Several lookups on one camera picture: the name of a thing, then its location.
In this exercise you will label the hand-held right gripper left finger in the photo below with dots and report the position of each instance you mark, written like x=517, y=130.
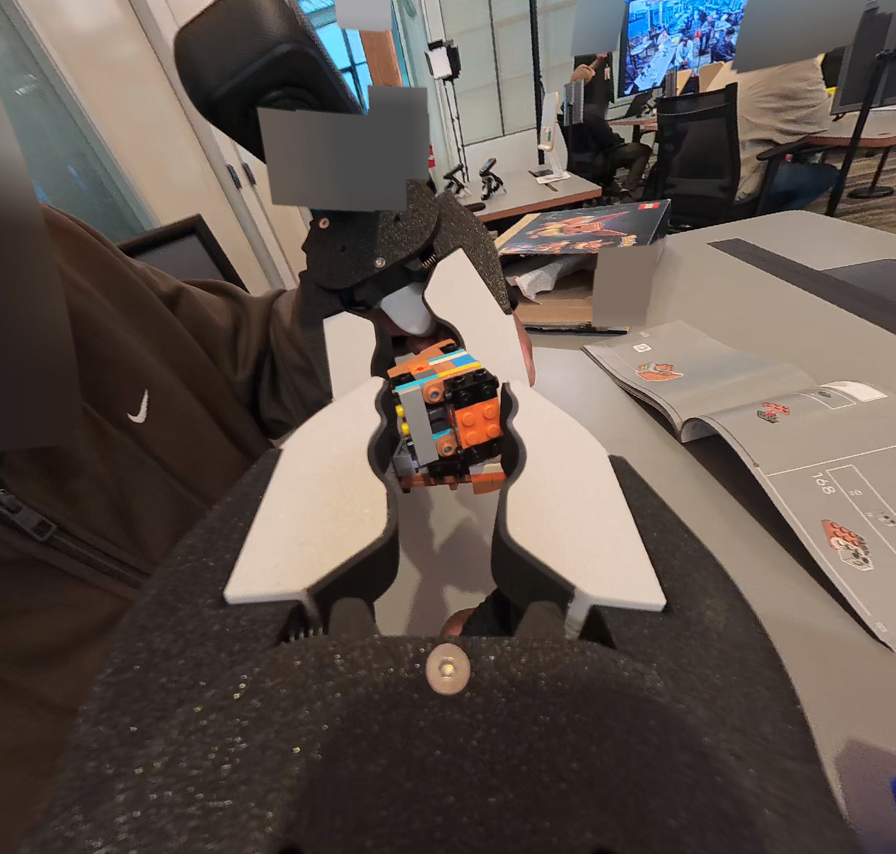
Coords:
x=315, y=511

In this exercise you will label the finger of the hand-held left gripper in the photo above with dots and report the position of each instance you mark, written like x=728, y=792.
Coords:
x=350, y=357
x=483, y=322

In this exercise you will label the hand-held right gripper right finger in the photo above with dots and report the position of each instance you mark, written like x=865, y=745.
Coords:
x=581, y=518

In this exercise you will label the colourful toy brick build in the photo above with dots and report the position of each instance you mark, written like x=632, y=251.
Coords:
x=476, y=420

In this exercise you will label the person's left forearm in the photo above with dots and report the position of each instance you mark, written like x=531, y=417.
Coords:
x=294, y=364

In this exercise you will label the grey background desk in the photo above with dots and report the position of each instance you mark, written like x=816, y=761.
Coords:
x=532, y=193

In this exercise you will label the dark desk mat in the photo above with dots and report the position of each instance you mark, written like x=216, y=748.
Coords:
x=770, y=252

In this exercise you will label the person's left hand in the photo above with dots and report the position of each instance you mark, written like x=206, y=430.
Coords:
x=528, y=361

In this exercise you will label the person's right hand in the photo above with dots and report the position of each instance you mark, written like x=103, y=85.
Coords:
x=462, y=623

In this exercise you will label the printed toy box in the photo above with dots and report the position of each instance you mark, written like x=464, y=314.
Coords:
x=581, y=228

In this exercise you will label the dark computer monitor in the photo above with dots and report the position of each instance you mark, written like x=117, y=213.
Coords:
x=182, y=252

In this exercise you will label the grey instruction booklet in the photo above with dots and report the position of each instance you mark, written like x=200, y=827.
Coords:
x=770, y=406

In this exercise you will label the person's brown jacket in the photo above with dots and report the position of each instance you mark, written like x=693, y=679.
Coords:
x=105, y=343

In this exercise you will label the beige cabinet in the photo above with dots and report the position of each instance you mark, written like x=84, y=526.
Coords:
x=161, y=98

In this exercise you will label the black office chair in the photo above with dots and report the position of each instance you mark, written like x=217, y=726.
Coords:
x=693, y=154

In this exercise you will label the black floor lamp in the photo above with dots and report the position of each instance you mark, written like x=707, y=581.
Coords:
x=532, y=28

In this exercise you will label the television screen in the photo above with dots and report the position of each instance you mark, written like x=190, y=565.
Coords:
x=672, y=28

